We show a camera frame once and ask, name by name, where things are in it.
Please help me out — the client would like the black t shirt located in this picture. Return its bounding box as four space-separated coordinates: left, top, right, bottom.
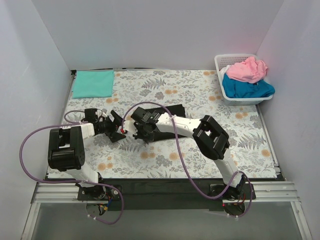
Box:
145 104 186 143

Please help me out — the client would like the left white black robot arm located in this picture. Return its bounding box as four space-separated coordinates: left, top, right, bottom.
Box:
48 108 126 200

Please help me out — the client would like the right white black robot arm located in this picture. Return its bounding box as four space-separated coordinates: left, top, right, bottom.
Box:
122 106 246 200

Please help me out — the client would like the folded teal t shirt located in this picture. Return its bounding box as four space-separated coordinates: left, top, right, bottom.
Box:
72 70 115 99

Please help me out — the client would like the floral table cloth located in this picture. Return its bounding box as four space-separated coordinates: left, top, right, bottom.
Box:
65 70 278 179

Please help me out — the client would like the white garment in basket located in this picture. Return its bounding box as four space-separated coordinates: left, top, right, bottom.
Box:
219 65 230 79

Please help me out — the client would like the blue t shirt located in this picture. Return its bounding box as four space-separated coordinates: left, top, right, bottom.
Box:
222 74 275 99

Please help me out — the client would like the white plastic basket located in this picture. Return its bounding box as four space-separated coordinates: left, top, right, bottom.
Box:
214 53 273 106

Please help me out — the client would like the pink t shirt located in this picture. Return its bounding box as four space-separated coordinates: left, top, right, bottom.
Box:
226 56 268 84

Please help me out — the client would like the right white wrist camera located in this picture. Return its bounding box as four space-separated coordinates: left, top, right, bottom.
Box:
120 120 138 135

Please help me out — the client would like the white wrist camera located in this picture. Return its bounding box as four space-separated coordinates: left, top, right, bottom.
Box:
98 111 112 123
120 120 138 135

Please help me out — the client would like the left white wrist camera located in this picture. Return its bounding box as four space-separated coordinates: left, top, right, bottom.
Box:
98 111 112 123

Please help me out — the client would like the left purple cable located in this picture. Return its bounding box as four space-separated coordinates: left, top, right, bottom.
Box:
19 109 124 225

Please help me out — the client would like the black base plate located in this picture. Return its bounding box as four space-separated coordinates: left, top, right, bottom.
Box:
77 177 257 212

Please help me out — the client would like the aluminium frame rail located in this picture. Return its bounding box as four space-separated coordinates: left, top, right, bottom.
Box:
22 179 312 240

